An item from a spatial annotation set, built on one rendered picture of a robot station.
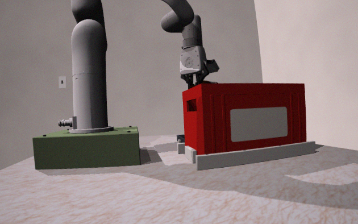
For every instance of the red crate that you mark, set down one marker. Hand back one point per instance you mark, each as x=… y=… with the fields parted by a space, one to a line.
x=243 y=116

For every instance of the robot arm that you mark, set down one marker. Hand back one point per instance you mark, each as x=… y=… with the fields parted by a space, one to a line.
x=89 y=46

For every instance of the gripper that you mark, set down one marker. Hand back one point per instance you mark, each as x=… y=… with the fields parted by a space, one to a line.
x=192 y=60

